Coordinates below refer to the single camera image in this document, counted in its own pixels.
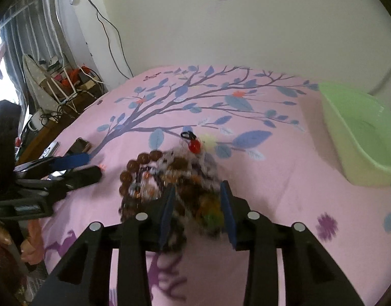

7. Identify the pile of mixed bead bracelets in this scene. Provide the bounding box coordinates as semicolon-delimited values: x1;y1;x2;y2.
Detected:
119;147;227;251

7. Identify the white small appliance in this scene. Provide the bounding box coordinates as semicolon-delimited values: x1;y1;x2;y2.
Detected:
26;110;54;133

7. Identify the red bead charm black loop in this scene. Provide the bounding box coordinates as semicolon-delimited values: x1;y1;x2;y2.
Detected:
180;131;202;154

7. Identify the dark smartphone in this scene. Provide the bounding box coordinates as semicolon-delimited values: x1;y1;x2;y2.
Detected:
65;138;91;155

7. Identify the green plastic basin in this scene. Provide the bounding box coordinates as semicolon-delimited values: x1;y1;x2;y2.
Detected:
318;82;391;187

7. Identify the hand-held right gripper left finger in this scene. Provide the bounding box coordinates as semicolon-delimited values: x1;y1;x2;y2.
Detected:
30;183;188;306

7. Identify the large brown wooden bead bracelet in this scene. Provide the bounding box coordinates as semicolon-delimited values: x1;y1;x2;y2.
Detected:
118;150;164;217

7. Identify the orange soft object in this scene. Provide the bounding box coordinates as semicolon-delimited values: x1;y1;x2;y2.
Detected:
0;219;45;266

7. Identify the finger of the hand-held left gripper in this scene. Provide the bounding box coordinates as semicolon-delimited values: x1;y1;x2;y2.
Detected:
15;165;103;203
14;152;91;181

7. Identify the cardboard box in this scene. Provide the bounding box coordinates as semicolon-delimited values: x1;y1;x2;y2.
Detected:
76;76;98;92

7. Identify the white tall appliance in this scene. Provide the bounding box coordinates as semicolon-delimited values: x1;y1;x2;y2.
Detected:
53;0;111;94

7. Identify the grey curtain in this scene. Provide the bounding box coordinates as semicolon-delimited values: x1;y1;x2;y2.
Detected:
0;0;68;115

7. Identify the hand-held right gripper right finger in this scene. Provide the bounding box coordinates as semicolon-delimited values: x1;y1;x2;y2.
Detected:
219;180;365;306

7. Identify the pink tree-print bedsheet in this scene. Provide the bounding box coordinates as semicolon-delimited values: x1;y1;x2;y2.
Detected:
30;65;391;306

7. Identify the thin dark wall cable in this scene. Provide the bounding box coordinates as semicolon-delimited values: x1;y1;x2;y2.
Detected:
71;0;134;80

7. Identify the white printed packet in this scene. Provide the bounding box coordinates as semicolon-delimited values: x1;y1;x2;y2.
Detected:
42;141;61;159

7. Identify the orange red cloth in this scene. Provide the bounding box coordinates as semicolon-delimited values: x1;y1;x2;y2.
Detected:
59;65;91;87

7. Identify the folded ironing board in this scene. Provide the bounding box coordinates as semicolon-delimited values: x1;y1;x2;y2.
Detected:
22;54;78;115

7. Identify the wooden desk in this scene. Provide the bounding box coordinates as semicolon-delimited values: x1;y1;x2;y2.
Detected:
15;83;107;166

